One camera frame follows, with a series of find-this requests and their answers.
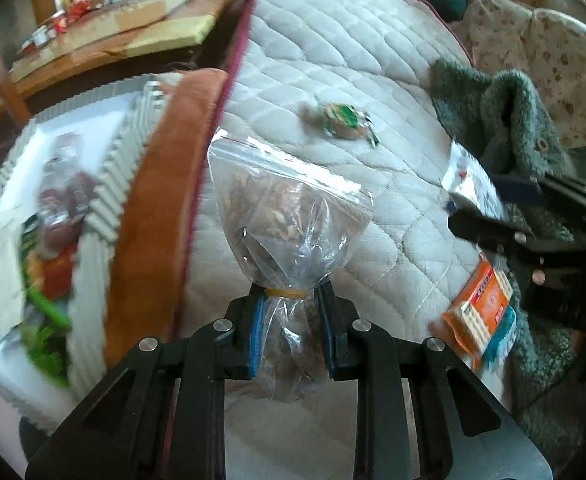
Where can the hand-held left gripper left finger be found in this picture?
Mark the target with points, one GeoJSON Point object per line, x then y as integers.
{"type": "Point", "coordinates": [254, 330]}

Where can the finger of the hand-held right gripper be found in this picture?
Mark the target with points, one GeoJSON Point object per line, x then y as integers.
{"type": "Point", "coordinates": [483, 227]}
{"type": "Point", "coordinates": [518, 191]}

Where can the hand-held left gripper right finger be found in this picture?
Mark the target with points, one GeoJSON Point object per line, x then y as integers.
{"type": "Point", "coordinates": [328, 330]}

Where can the white orange print snack packet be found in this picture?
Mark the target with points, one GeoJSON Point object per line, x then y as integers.
{"type": "Point", "coordinates": [468, 180]}

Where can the clear bag of walnuts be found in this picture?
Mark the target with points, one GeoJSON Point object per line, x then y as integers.
{"type": "Point", "coordinates": [283, 210]}

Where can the red snack packet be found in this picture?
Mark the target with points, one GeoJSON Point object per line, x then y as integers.
{"type": "Point", "coordinates": [58, 270]}

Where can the bright green snack packet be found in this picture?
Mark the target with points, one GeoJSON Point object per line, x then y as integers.
{"type": "Point", "coordinates": [48, 355]}

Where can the clear bag of red dates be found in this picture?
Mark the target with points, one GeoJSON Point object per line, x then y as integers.
{"type": "Point", "coordinates": [68, 195]}

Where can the dark green cracker packet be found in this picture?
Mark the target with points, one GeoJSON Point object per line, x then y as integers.
{"type": "Point", "coordinates": [33, 240]}

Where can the grey striped fabric storage box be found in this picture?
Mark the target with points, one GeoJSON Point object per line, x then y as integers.
{"type": "Point", "coordinates": [3, 200]}

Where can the orange cracker packet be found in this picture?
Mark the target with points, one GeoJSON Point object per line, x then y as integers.
{"type": "Point", "coordinates": [483, 305]}

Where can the green fleece jacket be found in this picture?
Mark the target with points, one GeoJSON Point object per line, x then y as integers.
{"type": "Point", "coordinates": [503, 110]}

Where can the orange plush blanket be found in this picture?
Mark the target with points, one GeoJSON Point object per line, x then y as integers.
{"type": "Point", "coordinates": [158, 185]}

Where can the round cake packet green label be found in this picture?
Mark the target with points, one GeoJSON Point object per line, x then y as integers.
{"type": "Point", "coordinates": [340, 120]}

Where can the quilted white mattress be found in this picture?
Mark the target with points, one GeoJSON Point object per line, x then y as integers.
{"type": "Point", "coordinates": [348, 50]}

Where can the wooden table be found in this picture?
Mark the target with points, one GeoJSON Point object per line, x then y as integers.
{"type": "Point", "coordinates": [73, 60]}

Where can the yellow patchwork table mat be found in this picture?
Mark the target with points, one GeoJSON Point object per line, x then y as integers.
{"type": "Point", "coordinates": [173, 15]}

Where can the row of festive figurines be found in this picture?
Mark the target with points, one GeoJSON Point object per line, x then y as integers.
{"type": "Point", "coordinates": [80, 2]}

